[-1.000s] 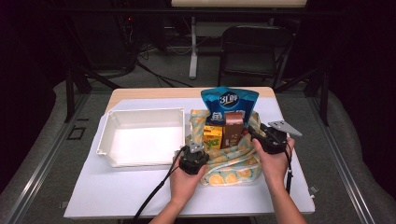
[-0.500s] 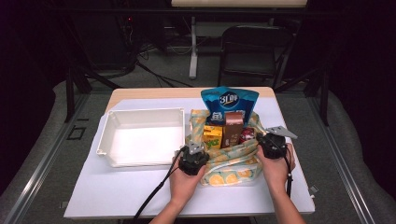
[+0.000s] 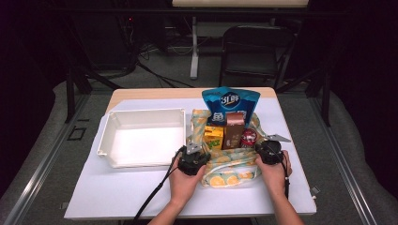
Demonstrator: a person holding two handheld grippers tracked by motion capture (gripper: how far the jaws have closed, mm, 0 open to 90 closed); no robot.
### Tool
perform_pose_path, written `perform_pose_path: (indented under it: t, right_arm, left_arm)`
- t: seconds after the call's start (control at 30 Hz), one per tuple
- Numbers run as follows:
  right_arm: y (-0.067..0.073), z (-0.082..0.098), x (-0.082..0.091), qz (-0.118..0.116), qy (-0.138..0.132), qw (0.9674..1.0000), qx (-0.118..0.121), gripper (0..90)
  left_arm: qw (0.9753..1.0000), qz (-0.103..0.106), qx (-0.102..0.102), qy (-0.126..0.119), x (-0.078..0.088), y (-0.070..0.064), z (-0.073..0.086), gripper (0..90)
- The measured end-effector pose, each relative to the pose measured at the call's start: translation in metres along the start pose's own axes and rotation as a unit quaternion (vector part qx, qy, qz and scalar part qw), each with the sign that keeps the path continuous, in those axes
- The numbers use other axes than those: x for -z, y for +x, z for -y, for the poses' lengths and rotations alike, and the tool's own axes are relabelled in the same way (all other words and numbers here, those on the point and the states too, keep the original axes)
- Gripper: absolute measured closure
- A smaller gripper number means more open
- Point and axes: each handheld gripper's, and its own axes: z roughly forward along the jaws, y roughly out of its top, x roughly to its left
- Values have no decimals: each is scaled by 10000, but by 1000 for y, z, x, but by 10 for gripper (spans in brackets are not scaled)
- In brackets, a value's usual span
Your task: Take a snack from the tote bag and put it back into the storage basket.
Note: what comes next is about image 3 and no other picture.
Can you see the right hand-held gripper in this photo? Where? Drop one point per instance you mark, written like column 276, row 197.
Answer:
column 269, row 151

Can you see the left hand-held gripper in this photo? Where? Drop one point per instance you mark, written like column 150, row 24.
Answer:
column 192, row 162

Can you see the yellow drink carton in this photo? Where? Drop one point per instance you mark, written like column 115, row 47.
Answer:
column 213, row 137

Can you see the orange slice print cloth bag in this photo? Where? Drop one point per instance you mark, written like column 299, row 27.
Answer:
column 228, row 176

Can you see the brown drink carton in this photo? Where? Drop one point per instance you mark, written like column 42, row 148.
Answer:
column 233, row 131

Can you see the white plastic bin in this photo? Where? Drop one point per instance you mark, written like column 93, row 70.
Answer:
column 144, row 143

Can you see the blue snack pouch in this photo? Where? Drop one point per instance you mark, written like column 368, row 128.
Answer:
column 230, row 103

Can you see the person's left hand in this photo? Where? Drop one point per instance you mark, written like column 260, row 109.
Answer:
column 184, row 187

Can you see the person's right hand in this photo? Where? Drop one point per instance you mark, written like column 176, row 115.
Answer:
column 275, row 178

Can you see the small grey tape piece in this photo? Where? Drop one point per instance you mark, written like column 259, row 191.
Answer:
column 63, row 205
column 314, row 190

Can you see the black metal stand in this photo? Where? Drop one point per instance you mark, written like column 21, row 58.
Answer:
column 326, row 93
column 70, row 93

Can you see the white table sheet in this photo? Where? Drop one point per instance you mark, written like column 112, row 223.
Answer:
column 109, row 193

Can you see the black folding chair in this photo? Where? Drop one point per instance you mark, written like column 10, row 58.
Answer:
column 250, row 59

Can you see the white desk leg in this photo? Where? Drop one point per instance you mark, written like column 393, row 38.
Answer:
column 194, row 56

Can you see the aluminium floor rail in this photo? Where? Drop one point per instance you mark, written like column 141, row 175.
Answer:
column 344, row 162
column 47, row 168

